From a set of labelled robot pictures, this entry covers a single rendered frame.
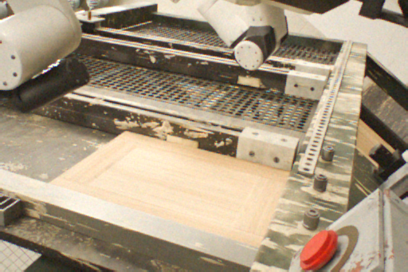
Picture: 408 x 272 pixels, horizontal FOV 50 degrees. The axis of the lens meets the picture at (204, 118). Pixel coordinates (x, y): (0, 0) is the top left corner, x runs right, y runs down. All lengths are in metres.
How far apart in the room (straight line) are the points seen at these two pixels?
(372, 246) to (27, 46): 0.36
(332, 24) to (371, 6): 4.10
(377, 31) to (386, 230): 4.48
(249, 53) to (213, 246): 0.55
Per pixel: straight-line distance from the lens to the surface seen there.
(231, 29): 1.13
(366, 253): 0.34
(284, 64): 1.70
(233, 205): 0.82
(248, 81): 1.56
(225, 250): 0.68
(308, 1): 0.72
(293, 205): 0.79
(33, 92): 0.54
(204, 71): 1.60
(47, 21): 0.51
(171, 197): 0.83
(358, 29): 4.82
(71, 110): 1.16
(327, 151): 0.96
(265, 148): 0.96
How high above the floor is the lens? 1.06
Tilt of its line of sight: 3 degrees up
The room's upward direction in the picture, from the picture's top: 47 degrees counter-clockwise
